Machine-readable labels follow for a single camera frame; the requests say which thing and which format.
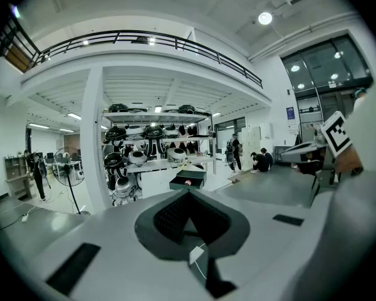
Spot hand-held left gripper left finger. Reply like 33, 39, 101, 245
134, 188, 192, 261

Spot person's right forearm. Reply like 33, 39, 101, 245
333, 144, 364, 176

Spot dark green box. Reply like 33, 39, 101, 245
169, 170, 208, 191

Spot black chair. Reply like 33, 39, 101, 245
296, 160, 342, 197

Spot black mezzanine railing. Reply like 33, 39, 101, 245
0, 11, 264, 89

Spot wooden bookshelf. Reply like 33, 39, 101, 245
3, 154, 34, 200

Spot white charger plug with cable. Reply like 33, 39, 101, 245
188, 242, 207, 280

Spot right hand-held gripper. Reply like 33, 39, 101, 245
280, 110, 354, 169

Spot dark glass window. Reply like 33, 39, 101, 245
280, 34, 375, 112

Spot group of black pod backpacks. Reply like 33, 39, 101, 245
103, 103, 197, 177

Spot white metal shelf rack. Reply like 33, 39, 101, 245
100, 110, 219, 200

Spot person's white shirt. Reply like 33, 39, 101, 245
288, 73, 376, 301

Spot row of black bags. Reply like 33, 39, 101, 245
168, 123, 199, 155

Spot white lockers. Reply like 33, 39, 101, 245
240, 122, 274, 169

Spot black standing fan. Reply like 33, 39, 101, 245
53, 147, 91, 216

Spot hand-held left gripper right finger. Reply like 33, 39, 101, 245
187, 188, 251, 260

